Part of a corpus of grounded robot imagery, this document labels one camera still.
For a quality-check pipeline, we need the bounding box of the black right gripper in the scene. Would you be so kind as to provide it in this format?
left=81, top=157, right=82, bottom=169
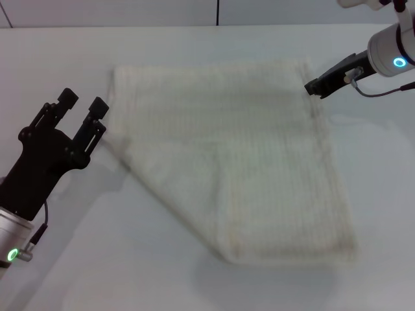
left=303, top=50, right=374, bottom=100

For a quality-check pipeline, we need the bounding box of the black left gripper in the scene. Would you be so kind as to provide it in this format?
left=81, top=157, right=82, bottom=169
left=0, top=87, right=110, bottom=223

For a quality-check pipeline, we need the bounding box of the cream white towel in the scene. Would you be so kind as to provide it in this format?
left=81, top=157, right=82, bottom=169
left=108, top=56, right=359, bottom=266

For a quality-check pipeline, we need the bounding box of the grey right gripper cable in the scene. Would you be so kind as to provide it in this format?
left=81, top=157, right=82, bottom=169
left=345, top=66, right=415, bottom=98

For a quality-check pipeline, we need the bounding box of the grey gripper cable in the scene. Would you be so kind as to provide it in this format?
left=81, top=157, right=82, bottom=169
left=16, top=200, right=50, bottom=262
left=345, top=66, right=415, bottom=98

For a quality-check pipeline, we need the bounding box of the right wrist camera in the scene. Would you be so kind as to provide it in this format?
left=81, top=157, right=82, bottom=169
left=337, top=0, right=411, bottom=14

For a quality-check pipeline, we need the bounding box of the grey left gripper cable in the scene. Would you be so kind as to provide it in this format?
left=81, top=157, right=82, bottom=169
left=16, top=200, right=50, bottom=262

